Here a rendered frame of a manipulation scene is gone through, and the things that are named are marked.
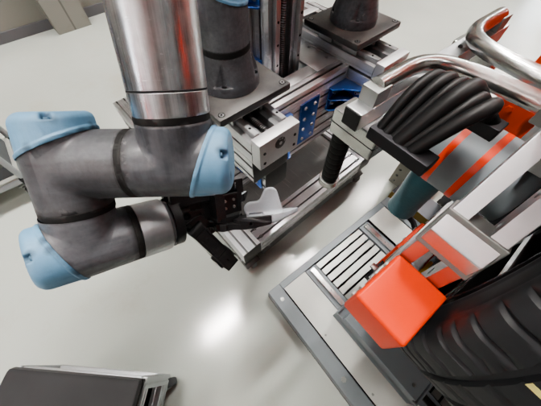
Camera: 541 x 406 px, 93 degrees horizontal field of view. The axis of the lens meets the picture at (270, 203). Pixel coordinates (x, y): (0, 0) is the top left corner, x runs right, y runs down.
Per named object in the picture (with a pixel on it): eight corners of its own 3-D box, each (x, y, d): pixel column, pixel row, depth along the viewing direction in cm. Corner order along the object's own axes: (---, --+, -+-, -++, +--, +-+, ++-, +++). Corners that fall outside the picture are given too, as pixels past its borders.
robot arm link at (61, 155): (138, 109, 30) (155, 197, 34) (42, 111, 30) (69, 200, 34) (98, 109, 23) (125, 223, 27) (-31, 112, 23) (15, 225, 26)
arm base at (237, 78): (189, 78, 67) (177, 38, 59) (235, 57, 72) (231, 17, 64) (223, 107, 61) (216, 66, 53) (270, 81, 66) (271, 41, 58)
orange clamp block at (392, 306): (422, 308, 38) (382, 351, 35) (379, 267, 41) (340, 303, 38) (450, 298, 32) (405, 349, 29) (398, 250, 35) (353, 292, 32)
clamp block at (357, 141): (367, 162, 42) (379, 138, 37) (328, 130, 45) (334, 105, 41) (387, 147, 43) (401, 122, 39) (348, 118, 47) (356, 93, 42)
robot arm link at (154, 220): (150, 266, 34) (133, 245, 39) (183, 254, 36) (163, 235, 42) (138, 213, 31) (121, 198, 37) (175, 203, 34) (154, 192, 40)
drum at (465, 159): (472, 236, 48) (539, 195, 36) (381, 166, 57) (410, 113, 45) (509, 197, 52) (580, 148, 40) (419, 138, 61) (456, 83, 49)
